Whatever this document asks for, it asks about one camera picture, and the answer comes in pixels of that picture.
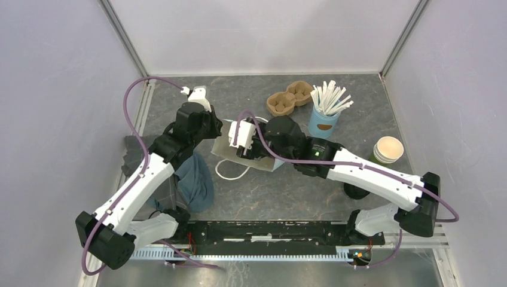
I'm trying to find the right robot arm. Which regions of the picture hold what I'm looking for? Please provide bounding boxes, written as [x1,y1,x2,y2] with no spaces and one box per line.
[258,116,440,244]

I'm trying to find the grey checked cloth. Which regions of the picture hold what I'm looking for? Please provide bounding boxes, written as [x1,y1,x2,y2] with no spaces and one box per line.
[121,135,188,211]

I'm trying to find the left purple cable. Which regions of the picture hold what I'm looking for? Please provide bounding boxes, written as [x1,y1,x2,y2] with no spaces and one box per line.
[81,77,221,276]

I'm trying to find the brown cardboard cup carrier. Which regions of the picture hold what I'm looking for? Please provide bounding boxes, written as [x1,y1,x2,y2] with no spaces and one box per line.
[266,81,314,117]

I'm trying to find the blue cloth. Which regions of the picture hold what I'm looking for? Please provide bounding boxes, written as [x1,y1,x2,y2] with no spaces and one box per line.
[146,151,214,213]

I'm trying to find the white wrapped straws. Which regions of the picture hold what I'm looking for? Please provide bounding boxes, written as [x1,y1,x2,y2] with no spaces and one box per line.
[310,80,354,117]

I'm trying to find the blue straw holder cup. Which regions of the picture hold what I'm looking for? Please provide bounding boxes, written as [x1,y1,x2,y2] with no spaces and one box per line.
[307,106,340,139]

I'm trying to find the purple cable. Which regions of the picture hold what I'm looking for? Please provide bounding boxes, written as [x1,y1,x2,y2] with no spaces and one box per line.
[233,110,460,270]
[81,77,221,276]

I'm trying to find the stack of green paper cups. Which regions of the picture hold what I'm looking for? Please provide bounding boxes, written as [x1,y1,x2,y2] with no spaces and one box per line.
[369,136,404,166]

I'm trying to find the stack of black lids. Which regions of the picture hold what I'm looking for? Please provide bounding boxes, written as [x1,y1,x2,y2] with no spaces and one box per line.
[343,183,370,200]

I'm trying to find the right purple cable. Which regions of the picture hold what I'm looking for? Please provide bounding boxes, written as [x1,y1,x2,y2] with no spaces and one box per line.
[233,110,460,270]

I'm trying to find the light blue paper bag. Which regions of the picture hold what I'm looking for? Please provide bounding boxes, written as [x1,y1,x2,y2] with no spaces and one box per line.
[212,118,284,172]

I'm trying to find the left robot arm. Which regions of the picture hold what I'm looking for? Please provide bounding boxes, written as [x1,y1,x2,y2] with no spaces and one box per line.
[75,102,223,275]

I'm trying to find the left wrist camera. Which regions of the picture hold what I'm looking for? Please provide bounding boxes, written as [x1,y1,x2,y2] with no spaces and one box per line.
[180,86,212,112]

